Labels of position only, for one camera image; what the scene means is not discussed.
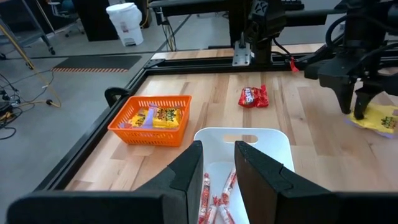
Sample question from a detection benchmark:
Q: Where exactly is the black aluminium table frame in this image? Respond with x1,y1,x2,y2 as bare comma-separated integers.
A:
33,46,398,191

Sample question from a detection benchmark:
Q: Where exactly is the black cabinet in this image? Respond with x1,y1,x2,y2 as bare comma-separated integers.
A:
73,0,122,42

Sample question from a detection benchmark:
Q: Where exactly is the white plastic bin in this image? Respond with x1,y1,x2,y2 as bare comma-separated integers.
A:
193,126,295,224

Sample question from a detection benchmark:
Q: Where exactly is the black frame clamp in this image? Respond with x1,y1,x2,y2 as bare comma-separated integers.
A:
104,86,131,108

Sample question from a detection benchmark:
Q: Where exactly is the red Skittles candy bag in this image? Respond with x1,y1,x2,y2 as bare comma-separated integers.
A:
238,84,270,109

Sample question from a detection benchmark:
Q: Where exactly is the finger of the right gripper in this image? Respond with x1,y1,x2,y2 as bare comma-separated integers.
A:
304,57,358,114
354,74,398,120

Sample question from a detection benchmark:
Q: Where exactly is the black orange-striped floor mat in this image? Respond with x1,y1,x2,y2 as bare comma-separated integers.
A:
50,55,143,73

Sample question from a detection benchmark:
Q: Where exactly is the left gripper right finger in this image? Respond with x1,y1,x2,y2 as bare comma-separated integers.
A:
234,140,398,224

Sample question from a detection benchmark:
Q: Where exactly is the grey metal cart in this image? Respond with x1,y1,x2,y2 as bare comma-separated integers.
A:
0,0,57,60

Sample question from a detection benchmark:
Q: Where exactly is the silver metal bracket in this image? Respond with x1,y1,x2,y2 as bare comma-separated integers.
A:
231,40,252,67

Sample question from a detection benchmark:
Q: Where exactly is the black floor cable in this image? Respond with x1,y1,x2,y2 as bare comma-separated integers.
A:
0,71,63,141

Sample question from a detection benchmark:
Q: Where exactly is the white trash can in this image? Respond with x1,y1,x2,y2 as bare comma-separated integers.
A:
105,2,145,47

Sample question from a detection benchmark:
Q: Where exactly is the yellow hanging cable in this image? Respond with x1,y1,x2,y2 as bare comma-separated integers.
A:
0,23,62,109

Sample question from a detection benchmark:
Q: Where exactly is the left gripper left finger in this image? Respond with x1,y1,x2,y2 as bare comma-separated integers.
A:
6,140,205,224

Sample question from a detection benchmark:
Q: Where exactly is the orange plastic basket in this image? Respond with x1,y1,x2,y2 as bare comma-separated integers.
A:
107,95,193,147

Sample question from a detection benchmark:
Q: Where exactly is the Smarties candy roll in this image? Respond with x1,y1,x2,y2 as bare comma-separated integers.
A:
198,172,213,224
220,169,238,207
217,205,236,224
205,195,221,224

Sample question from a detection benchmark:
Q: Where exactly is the dark grey desk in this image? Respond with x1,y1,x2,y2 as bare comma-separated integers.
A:
148,0,346,28

